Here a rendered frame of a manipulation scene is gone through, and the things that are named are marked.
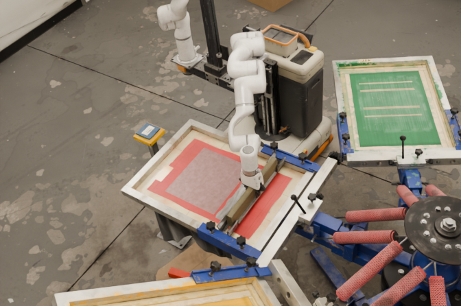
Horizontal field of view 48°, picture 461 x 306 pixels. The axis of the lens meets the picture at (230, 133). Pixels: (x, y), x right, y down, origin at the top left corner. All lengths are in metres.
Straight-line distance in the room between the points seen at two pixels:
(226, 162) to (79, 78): 2.77
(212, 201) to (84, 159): 1.99
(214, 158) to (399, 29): 3.04
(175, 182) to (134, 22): 3.39
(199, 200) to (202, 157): 0.29
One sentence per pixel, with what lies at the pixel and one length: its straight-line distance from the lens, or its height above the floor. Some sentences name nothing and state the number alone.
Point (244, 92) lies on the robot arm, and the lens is 2.32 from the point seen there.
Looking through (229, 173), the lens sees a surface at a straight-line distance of 2.65.
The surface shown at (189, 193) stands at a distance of 2.60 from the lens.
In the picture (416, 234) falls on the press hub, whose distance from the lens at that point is 2.01.
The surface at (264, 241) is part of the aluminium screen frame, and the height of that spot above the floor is 0.99.
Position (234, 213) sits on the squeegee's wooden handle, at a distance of 2.36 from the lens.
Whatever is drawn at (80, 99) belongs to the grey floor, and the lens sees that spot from 4.95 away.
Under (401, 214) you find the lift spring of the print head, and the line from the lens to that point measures 2.16.
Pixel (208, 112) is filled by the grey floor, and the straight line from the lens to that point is 4.44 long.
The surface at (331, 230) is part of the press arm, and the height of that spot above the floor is 1.03.
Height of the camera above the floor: 2.93
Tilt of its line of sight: 44 degrees down
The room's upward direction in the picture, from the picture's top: 9 degrees counter-clockwise
